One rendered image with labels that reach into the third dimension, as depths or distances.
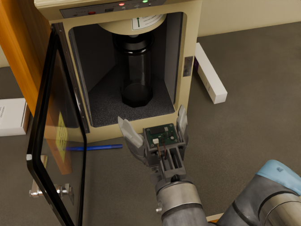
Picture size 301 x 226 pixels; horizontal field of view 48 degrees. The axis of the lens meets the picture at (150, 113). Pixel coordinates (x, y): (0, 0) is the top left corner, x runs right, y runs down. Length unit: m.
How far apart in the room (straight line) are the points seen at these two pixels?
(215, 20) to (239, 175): 0.66
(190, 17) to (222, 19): 0.64
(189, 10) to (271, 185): 0.40
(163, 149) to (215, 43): 0.81
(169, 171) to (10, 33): 0.36
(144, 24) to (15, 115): 0.54
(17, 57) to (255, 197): 0.48
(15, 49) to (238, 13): 0.98
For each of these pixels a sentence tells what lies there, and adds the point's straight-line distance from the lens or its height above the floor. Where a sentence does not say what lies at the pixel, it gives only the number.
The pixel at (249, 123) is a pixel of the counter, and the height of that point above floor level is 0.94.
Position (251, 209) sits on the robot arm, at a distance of 0.61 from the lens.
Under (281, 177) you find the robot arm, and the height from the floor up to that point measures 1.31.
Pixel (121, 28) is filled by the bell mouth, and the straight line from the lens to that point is 0.78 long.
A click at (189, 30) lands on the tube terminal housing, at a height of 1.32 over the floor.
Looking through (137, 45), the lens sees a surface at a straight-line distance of 0.85.
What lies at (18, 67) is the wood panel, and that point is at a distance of 0.68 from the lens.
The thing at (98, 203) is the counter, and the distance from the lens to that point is 0.95.
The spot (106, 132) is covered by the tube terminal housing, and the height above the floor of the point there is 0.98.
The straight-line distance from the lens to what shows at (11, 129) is 1.10.
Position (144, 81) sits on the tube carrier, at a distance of 0.94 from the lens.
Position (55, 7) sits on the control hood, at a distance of 0.57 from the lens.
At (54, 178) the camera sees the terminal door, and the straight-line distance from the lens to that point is 0.64.
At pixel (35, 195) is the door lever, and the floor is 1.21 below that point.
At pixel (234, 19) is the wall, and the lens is 1.43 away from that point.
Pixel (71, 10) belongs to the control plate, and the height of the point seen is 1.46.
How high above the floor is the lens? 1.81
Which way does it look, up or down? 52 degrees down
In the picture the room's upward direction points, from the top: straight up
